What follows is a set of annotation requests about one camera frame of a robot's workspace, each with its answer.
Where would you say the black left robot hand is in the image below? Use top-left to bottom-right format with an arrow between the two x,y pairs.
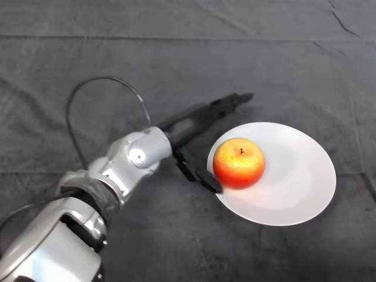
155,92 -> 254,194

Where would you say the red yellow apple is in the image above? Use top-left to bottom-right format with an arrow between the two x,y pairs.
212,137 -> 266,191

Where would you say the white round plate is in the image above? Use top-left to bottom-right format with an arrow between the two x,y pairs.
207,122 -> 337,227

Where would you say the black cloth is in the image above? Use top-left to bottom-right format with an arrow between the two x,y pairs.
0,0 -> 376,282

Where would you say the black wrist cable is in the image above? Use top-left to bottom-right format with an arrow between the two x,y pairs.
0,76 -> 153,233

